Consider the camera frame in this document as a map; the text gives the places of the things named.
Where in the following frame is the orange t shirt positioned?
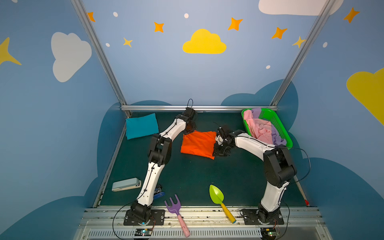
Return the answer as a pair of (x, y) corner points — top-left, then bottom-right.
(181, 131), (217, 160)

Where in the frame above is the purple t shirt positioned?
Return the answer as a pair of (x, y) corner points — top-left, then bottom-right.
(251, 108), (287, 146)

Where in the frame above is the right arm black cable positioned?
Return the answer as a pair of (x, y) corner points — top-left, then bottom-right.
(269, 146), (312, 238)

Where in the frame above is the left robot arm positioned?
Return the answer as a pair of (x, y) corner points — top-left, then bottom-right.
(128, 107), (197, 225)

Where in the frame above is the aluminium back frame rail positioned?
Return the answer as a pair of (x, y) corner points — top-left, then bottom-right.
(121, 105), (278, 112)

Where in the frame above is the front aluminium mounting rail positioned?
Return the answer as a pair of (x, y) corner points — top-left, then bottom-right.
(74, 207), (332, 240)

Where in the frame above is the aluminium right frame post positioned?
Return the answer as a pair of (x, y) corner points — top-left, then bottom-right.
(269, 0), (337, 109)

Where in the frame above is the green circuit board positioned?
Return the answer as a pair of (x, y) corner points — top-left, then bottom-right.
(134, 229), (153, 237)
(261, 228), (278, 240)

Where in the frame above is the green plastic basket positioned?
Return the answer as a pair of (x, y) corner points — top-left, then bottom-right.
(242, 108), (293, 149)

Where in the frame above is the left green circuit board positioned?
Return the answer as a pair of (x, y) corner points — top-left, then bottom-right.
(134, 229), (153, 237)

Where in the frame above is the grey stapler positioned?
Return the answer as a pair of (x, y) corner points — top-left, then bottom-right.
(112, 178), (142, 192)

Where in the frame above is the folded teal t shirt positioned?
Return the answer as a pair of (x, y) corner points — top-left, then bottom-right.
(126, 113), (159, 140)

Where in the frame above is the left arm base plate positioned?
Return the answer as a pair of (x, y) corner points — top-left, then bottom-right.
(123, 210), (165, 226)

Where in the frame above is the right green circuit board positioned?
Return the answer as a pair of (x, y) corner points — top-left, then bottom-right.
(261, 228), (278, 240)

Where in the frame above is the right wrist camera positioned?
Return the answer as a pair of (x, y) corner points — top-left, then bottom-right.
(215, 135), (224, 145)

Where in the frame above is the blue stapler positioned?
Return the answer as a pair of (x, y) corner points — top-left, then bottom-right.
(154, 187), (165, 200)

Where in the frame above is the pink t shirt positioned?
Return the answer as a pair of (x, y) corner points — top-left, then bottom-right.
(243, 108), (273, 144)

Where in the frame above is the green toy shovel yellow handle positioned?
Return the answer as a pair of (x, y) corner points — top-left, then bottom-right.
(209, 185), (236, 224)

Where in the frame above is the purple toy rake pink handle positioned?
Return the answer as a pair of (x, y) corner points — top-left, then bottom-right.
(164, 194), (191, 238)

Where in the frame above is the aluminium left frame post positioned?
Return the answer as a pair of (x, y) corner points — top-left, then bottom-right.
(70, 0), (133, 118)

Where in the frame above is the aluminium frame post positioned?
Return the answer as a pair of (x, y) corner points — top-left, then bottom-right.
(70, 0), (133, 118)
(269, 0), (337, 109)

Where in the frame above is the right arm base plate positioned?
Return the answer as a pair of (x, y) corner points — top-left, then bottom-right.
(240, 209), (285, 225)

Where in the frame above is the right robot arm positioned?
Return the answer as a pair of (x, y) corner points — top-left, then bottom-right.
(213, 125), (297, 225)

